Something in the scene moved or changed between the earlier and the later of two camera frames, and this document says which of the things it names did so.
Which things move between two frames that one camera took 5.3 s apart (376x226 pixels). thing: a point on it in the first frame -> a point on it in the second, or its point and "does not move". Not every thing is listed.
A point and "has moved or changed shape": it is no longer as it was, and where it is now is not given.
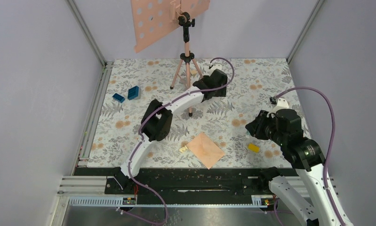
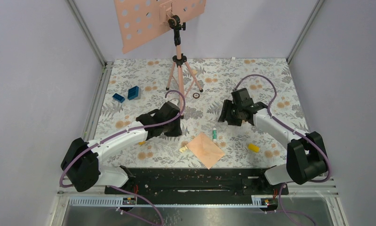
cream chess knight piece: x=183 y=149 does not move
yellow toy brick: x=252 y=147 does not move
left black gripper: x=220 y=92 -> x=177 y=132
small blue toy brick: x=119 y=98 does not move
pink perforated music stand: x=148 y=15 has moved or changed shape
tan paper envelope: x=205 y=150 does not move
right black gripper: x=255 y=127 -> x=228 y=105
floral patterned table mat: x=211 y=101 does not move
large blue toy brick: x=133 y=92 does not move
